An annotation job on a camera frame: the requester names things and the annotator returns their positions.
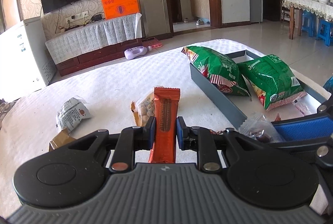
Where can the black set-top device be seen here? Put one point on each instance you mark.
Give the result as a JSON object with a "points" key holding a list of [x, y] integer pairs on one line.
{"points": [[98, 17]]}

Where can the pink floor item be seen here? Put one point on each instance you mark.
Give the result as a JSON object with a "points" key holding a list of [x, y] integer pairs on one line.
{"points": [[156, 43]]}

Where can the white wall power outlet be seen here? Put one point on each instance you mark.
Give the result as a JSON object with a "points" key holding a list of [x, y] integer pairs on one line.
{"points": [[76, 16]]}

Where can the blue plastic stool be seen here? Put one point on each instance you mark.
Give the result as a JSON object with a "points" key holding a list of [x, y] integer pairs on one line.
{"points": [[325, 31], [308, 23]]}

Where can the orange snack bar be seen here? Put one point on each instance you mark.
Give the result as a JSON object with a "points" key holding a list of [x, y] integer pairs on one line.
{"points": [[166, 99]]}

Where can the brown orange snack wrapper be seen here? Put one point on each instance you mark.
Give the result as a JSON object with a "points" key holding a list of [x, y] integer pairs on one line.
{"points": [[278, 117]]}

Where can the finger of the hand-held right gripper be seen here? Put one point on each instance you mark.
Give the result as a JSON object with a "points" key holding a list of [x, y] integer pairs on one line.
{"points": [[299, 130]]}

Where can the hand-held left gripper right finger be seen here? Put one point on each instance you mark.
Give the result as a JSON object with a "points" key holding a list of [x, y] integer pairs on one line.
{"points": [[179, 135]]}

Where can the wooden kitchen cabinet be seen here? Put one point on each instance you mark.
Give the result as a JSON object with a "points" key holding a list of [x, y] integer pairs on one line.
{"points": [[199, 2]]}

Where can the grey white snack packet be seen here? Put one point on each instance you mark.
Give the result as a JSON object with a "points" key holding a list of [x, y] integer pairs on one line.
{"points": [[71, 114]]}

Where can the dark grey cardboard box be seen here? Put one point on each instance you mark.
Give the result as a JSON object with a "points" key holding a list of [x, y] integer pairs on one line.
{"points": [[216, 99]]}

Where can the TV stand with white cover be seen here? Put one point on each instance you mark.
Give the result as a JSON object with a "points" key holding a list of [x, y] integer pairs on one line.
{"points": [[85, 36]]}

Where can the clear packet of red dates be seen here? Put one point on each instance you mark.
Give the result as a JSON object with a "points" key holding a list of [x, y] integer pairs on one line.
{"points": [[256, 130]]}

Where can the brown snack packet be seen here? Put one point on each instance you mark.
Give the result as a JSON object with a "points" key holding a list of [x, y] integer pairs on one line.
{"points": [[61, 139]]}

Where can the orange gift box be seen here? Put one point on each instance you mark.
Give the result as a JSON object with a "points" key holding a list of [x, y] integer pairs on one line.
{"points": [[119, 2]]}

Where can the purple plastic bottle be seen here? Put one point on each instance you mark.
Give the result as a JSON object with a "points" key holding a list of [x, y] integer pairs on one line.
{"points": [[135, 52]]}

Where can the clear packet of yellow corn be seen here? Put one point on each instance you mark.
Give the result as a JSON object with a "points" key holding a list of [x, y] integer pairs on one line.
{"points": [[145, 109]]}

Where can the green striped snack bag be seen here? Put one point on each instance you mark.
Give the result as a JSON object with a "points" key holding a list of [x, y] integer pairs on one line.
{"points": [[270, 78], [216, 65]]}

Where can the white chest freezer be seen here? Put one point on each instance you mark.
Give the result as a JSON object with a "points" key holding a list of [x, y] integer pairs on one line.
{"points": [[23, 57]]}

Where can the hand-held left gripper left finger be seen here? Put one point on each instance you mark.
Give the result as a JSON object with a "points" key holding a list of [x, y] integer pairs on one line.
{"points": [[152, 135]]}

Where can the clear snack packet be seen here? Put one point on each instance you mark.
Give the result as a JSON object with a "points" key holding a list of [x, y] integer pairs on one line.
{"points": [[301, 108]]}

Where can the dining table with lace cloth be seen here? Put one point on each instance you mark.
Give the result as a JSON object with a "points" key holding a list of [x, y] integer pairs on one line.
{"points": [[304, 5]]}

